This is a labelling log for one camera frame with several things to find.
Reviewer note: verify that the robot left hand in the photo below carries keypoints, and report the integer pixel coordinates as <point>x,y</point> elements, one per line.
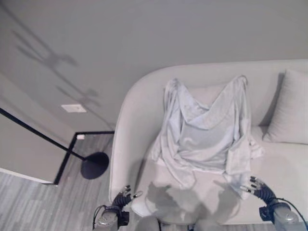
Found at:
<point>121,198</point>

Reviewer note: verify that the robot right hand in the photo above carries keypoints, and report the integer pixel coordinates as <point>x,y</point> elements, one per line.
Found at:
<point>262,191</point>

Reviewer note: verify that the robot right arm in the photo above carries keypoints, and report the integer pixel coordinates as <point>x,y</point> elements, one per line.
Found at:
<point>281,215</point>

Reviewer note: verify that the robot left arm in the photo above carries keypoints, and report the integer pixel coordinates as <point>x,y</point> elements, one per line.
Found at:
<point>108,216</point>

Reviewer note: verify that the black clothes rack stand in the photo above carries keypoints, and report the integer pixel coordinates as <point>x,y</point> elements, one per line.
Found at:
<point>79,154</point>

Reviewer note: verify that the white sofa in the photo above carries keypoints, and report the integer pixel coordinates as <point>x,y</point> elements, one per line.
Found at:
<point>183,183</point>

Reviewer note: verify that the small white floor box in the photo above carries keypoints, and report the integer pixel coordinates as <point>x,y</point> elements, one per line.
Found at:
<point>80,137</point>

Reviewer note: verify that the white garment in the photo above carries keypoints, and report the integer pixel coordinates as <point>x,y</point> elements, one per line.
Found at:
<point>207,134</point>

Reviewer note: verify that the white cushion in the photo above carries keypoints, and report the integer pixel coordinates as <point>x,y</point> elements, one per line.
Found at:
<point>287,108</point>

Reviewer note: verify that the white wall socket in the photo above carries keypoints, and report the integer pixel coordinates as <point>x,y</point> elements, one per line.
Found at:
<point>73,108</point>

